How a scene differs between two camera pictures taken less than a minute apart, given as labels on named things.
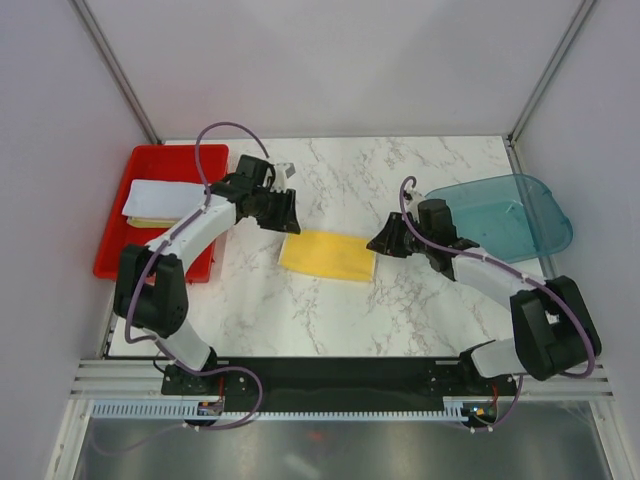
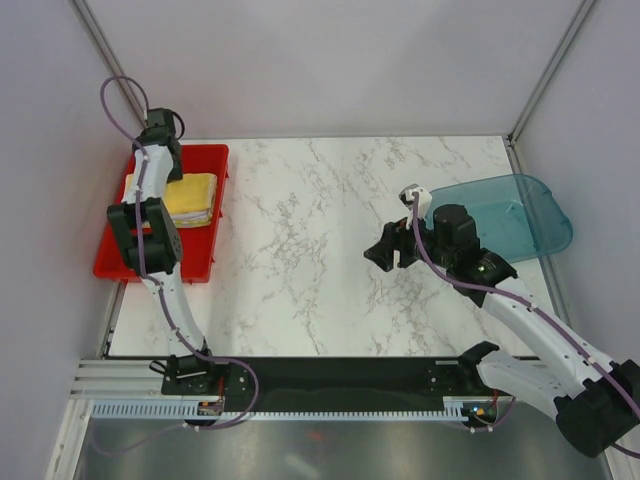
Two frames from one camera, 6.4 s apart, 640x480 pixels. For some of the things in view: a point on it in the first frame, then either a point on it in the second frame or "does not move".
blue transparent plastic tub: [510, 219] does not move
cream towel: [327, 254] to [195, 192]
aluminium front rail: [138, 378] does not move
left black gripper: [285, 219] to [175, 173]
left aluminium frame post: [107, 55] does not move
